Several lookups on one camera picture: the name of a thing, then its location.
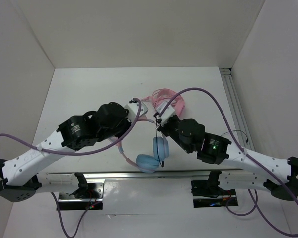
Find right aluminium side rail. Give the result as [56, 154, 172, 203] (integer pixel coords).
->
[219, 68, 253, 149]

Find thin black headphone cable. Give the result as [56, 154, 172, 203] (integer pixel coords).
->
[155, 126, 166, 167]

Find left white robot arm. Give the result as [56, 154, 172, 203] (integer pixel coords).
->
[0, 102, 137, 202]

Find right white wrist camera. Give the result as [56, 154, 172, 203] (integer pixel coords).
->
[154, 101, 176, 126]

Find pink gaming headphones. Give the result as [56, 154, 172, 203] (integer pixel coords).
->
[141, 88, 185, 117]

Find pink blue cat-ear headphones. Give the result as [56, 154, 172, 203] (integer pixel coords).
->
[116, 129, 169, 173]

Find aluminium mounting rail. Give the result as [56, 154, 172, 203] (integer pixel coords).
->
[39, 168, 241, 181]

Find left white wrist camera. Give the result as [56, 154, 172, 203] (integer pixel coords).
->
[124, 100, 148, 122]

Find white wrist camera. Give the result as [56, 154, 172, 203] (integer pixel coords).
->
[154, 101, 176, 126]
[124, 100, 148, 122]

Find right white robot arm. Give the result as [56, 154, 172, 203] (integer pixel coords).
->
[155, 114, 298, 201]

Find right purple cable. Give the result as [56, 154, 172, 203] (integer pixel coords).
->
[158, 87, 298, 236]

